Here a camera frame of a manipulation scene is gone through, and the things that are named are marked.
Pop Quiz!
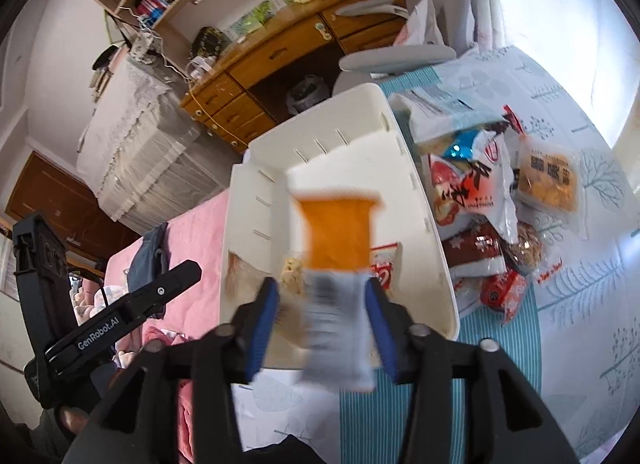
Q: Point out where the dark red snack packet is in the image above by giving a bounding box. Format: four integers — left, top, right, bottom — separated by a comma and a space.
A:
442, 221, 508, 280

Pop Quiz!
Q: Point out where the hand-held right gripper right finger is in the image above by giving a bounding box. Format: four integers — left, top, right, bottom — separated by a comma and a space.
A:
364, 278, 583, 464

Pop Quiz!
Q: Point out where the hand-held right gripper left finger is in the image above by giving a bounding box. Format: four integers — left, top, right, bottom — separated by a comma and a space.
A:
60, 277, 281, 464

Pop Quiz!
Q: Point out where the dark blue cloth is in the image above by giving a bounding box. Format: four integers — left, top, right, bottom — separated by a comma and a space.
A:
122, 221, 171, 320

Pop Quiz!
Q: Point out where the white plastic bag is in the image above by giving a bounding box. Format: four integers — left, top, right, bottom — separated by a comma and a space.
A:
392, 0, 446, 48

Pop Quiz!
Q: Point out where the wooden desk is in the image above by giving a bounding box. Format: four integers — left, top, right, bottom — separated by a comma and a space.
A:
180, 0, 408, 152

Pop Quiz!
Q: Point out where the grey office chair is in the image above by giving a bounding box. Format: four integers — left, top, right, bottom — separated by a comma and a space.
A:
330, 0, 496, 98

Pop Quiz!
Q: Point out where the white plastic bin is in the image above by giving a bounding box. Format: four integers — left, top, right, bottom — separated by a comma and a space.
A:
217, 83, 461, 370

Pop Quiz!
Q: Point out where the white leaf print curtain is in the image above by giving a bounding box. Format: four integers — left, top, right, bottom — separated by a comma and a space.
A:
450, 0, 636, 155

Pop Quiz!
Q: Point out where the orange red snack packet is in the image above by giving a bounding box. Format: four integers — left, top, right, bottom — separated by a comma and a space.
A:
480, 269, 531, 325

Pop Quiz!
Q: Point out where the orange and grey snack packet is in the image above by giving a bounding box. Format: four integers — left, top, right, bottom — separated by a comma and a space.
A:
287, 189, 383, 392

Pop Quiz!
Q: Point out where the small red white snack packet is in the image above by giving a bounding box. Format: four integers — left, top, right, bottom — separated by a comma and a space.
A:
370, 243, 404, 305

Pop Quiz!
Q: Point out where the white lace cover cloth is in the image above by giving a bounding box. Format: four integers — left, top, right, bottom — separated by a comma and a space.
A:
75, 52, 231, 222

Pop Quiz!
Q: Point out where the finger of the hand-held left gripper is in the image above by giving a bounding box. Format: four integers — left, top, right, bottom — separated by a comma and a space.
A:
122, 259, 203, 321

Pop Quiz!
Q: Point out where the red white snack bag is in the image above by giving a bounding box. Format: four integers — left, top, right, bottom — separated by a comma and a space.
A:
427, 151, 521, 245

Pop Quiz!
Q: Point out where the black cloth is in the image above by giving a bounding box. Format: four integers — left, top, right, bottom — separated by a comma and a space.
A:
250, 436, 321, 464

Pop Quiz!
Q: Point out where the person's left hand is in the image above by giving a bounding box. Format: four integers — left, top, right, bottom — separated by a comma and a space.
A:
55, 405, 96, 440

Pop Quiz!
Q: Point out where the trash bin with black liner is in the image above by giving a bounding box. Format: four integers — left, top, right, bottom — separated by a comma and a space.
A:
285, 75, 331, 112

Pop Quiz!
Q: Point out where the yellow cookie packet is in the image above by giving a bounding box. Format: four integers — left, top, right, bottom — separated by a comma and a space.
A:
512, 137, 588, 240

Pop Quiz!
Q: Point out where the brown snack packet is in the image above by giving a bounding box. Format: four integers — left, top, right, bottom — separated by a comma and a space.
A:
227, 251, 267, 296

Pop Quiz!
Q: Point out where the blue foil snack packet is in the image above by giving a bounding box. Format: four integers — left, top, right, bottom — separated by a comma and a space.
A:
420, 121, 513, 165

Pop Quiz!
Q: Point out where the large white blue snack bag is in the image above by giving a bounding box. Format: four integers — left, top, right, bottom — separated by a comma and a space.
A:
390, 89, 507, 145

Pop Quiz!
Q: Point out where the clear round biscuit packet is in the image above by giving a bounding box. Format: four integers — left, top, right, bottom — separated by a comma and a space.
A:
502, 221, 563, 287

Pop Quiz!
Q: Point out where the wooden door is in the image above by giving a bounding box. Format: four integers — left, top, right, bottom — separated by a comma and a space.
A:
5, 151, 141, 265

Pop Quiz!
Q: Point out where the pink blanket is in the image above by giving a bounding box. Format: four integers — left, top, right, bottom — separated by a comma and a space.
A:
107, 191, 241, 464

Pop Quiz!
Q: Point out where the small beige snack packet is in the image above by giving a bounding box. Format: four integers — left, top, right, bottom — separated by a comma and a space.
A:
280, 257, 307, 296

